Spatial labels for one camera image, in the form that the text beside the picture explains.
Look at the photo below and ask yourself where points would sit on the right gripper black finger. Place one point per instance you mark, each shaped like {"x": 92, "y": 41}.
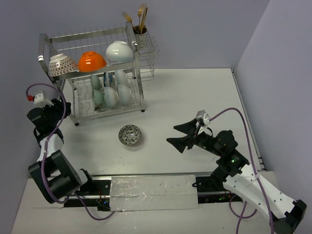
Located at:
{"x": 190, "y": 128}
{"x": 181, "y": 143}

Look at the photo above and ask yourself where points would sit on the taped white cover sheet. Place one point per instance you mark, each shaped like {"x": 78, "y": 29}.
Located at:
{"x": 145, "y": 193}

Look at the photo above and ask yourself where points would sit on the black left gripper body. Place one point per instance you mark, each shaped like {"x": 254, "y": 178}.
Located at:
{"x": 59, "y": 107}

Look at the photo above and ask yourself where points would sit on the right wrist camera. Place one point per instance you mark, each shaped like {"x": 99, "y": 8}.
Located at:
{"x": 202, "y": 121}

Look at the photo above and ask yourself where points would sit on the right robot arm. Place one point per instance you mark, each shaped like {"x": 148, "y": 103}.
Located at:
{"x": 235, "y": 173}

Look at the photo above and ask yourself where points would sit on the white bowl brown pattern stack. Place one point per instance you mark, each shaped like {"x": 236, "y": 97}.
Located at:
{"x": 120, "y": 52}

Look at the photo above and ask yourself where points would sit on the white bowl front stack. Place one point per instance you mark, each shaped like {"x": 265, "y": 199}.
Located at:
{"x": 125, "y": 94}

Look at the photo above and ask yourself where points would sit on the mint bowl gold rim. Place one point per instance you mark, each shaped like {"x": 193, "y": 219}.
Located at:
{"x": 98, "y": 100}

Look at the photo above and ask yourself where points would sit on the brown lattice pattern bowl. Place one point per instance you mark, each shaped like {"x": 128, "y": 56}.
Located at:
{"x": 61, "y": 64}

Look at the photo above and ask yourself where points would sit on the white orange bottom bowl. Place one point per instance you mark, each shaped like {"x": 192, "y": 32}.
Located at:
{"x": 91, "y": 61}

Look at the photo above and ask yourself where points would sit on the black mounting rail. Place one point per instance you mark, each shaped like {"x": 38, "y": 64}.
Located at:
{"x": 100, "y": 198}

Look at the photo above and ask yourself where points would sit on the gold knife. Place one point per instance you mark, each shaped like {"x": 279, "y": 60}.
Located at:
{"x": 143, "y": 19}

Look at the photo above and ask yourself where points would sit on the stainless steel dish rack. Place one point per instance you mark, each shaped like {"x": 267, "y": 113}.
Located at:
{"x": 105, "y": 69}

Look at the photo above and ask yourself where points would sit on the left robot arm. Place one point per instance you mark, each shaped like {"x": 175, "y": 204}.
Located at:
{"x": 53, "y": 174}

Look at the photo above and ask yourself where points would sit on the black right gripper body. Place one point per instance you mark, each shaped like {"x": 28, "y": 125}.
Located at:
{"x": 205, "y": 141}

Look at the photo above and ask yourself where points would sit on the gold fork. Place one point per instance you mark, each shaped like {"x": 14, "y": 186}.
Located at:
{"x": 139, "y": 13}

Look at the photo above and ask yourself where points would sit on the perforated steel cutlery holder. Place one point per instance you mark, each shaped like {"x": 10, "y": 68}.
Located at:
{"x": 140, "y": 35}

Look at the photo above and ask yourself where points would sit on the blue floral bowl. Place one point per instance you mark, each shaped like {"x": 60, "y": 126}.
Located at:
{"x": 108, "y": 80}

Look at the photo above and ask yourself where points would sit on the white bowl orange stack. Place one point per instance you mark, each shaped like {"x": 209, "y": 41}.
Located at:
{"x": 111, "y": 97}

